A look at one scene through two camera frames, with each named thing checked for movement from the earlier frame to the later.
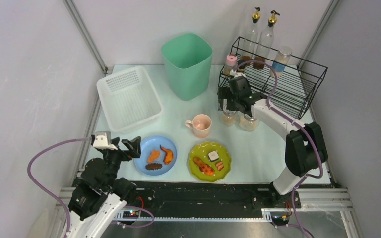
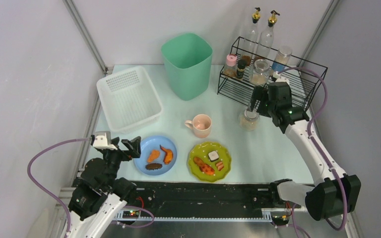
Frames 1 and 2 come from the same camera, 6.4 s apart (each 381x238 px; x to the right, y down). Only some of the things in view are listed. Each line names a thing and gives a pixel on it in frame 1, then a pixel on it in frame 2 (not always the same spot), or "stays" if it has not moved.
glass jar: (228, 117) to (260, 73)
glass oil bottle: (265, 43) stays
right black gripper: (228, 99) to (263, 99)
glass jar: (246, 125) stays
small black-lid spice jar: (242, 68) stays
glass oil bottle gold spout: (248, 41) stays
